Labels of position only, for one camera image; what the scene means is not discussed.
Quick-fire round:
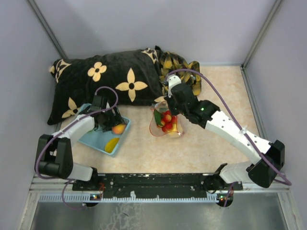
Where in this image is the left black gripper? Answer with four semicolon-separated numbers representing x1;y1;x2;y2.
100;105;125;132

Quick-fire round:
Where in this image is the orange peach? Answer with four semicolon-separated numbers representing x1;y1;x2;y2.
112;123;126;135

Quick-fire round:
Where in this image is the yellow pepper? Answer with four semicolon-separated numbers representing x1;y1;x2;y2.
104;138;119;153

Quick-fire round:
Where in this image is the red cherry tomato bunch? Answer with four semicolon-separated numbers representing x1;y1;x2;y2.
153;109;178;134

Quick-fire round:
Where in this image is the clear zip bag orange zipper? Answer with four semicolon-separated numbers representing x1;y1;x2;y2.
149;101;184;138

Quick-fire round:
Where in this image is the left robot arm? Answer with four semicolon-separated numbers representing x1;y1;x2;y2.
35;95;122;190

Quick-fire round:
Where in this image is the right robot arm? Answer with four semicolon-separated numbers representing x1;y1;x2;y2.
166;83;285;190

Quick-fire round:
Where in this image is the light blue plastic basket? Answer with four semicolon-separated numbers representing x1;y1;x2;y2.
78;116;131;157

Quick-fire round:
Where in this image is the yellow plaid shirt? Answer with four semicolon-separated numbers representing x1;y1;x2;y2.
158;51;202;96

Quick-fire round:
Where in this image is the black floral pillow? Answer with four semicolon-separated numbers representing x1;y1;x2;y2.
47;47;164;125

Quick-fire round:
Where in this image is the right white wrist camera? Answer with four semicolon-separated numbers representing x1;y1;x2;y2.
166;74;181;98

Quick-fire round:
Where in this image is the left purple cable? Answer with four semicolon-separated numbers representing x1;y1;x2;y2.
35;86;119;210

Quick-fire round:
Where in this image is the purple cable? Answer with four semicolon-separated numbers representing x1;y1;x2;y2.
35;86;119;210
164;69;293;186

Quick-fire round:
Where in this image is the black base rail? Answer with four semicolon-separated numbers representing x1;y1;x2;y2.
72;173;230;199

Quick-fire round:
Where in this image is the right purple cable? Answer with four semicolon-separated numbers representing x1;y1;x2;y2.
164;69;293;186

